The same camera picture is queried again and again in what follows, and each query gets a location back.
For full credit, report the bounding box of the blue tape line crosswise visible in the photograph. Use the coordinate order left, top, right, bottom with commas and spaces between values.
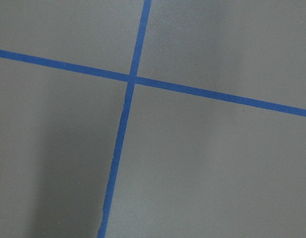
0, 50, 306, 117

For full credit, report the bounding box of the blue tape line lengthwise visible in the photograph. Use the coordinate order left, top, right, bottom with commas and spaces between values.
97, 0, 151, 238

